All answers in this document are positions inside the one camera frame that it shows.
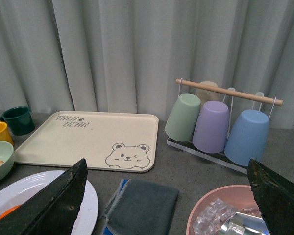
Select dark green enamel mug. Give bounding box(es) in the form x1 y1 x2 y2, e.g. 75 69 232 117
0 106 35 136

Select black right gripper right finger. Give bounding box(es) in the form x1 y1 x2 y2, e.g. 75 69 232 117
247 159 294 235

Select green plastic cup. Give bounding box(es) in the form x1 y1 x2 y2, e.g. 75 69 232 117
165 93 201 142

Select yellow enamel mug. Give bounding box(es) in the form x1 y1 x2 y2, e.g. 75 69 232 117
0 121 14 145

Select clear ice cube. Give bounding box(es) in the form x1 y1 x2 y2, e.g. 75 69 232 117
210 198 231 214
225 221 245 235
193 216 215 235

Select grey blue cloth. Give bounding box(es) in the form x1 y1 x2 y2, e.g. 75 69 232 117
101 179 179 235

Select orange mandarin fruit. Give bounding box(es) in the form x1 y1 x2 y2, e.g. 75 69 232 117
0 205 21 220

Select cream bear tray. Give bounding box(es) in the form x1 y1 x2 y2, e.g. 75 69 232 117
15 111 159 173

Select grey curtain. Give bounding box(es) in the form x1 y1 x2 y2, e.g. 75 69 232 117
0 0 294 129

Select light green bowl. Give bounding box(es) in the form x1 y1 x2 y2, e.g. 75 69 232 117
0 141 14 180

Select metal scoop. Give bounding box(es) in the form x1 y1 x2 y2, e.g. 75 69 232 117
217 212 270 235

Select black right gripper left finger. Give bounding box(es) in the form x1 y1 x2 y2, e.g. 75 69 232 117
0 159 88 235

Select white ribbed plate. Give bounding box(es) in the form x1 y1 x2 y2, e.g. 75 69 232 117
0 170 98 235

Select pink bowl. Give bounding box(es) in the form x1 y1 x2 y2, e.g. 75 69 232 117
186 185 262 235

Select purple plastic cup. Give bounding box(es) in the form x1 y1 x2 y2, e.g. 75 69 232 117
192 101 229 153

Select beige plastic cup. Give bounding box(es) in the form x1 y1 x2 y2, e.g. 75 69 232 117
195 81 219 107

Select blue plastic cup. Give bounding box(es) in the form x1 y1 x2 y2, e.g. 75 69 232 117
224 109 269 166

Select cup rack with wooden bar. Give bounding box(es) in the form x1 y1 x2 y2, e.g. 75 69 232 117
167 78 283 174

